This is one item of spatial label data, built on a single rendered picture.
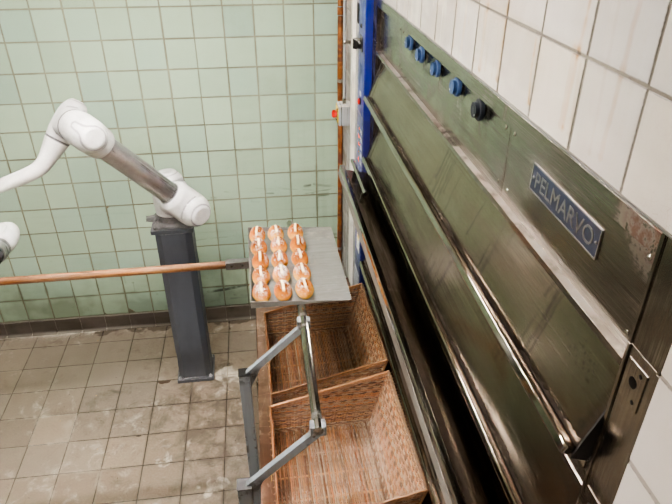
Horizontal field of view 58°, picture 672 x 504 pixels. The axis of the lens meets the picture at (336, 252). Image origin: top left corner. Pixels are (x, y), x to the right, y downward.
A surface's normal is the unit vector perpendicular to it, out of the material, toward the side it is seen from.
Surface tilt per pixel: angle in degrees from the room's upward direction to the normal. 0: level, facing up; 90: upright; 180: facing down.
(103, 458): 0
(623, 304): 90
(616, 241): 90
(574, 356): 70
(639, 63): 90
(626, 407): 90
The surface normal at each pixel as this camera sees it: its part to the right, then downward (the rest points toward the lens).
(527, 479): -0.93, -0.23
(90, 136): 0.61, 0.33
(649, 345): -0.99, 0.07
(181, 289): 0.15, 0.51
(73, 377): 0.00, -0.85
